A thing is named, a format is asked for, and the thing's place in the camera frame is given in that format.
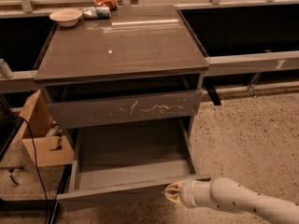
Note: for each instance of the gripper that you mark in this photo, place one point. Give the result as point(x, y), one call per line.
point(186, 192)

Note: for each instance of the grey drawer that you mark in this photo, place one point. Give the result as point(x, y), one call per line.
point(88, 113)
point(123, 163)

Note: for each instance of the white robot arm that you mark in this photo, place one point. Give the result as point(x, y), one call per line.
point(224, 194)

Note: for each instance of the grey drawer cabinet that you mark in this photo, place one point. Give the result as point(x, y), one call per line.
point(139, 50)

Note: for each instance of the grey top drawer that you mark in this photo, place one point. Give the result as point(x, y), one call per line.
point(88, 113)

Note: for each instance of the cardboard box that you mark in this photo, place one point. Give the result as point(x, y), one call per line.
point(33, 134)

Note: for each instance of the red snack bag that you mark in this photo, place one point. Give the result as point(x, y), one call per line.
point(111, 4)

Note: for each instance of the white bowl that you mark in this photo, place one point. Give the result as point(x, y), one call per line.
point(66, 17)

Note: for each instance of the white can on ledge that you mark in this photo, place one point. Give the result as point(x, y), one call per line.
point(5, 70)

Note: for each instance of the black stand frame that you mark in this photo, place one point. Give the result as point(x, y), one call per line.
point(50, 206)

